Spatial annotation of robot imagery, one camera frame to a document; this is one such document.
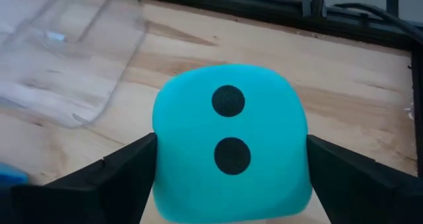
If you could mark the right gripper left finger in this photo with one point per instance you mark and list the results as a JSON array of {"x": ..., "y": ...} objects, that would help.
[{"x": 82, "y": 201}]

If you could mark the cyan foam die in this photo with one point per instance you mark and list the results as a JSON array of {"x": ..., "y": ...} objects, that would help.
[{"x": 198, "y": 134}]

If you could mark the clear plastic bin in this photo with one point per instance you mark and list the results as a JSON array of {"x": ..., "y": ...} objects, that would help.
[{"x": 66, "y": 35}]

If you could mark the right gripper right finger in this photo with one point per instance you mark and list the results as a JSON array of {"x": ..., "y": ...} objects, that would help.
[{"x": 363, "y": 197}]

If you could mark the long blue toy block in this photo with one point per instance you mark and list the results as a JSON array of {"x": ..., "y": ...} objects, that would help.
[{"x": 11, "y": 176}]

